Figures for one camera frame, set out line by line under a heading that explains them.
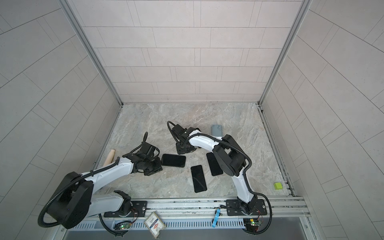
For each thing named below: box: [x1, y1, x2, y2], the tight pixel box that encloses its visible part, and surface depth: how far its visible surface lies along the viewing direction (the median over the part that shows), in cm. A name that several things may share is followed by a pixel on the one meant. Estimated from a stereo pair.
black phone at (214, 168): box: [206, 152, 223, 176], surface depth 86 cm
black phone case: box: [161, 153, 186, 168], surface depth 88 cm
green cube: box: [274, 182, 283, 190], surface depth 79 cm
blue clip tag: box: [212, 208, 221, 228], surface depth 68 cm
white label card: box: [144, 211, 166, 238], surface depth 67 cm
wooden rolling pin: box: [103, 149, 116, 167], surface depth 87 cm
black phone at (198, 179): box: [190, 164, 207, 193], surface depth 84 cm
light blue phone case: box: [211, 124, 224, 137], surface depth 104 cm
